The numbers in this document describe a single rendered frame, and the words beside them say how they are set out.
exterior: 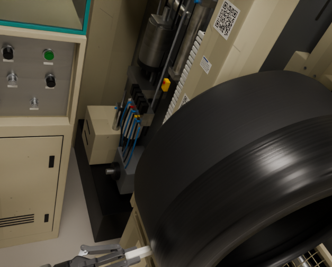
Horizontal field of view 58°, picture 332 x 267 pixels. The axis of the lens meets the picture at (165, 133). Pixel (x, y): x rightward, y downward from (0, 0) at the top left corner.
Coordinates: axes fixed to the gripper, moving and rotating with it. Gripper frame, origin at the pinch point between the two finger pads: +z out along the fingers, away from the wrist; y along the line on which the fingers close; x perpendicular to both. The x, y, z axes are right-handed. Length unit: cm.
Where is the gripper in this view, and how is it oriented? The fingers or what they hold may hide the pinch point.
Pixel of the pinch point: (138, 253)
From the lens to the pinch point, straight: 81.0
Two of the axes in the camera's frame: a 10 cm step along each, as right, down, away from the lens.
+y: -3.5, -6.9, 6.3
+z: 9.3, -2.1, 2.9
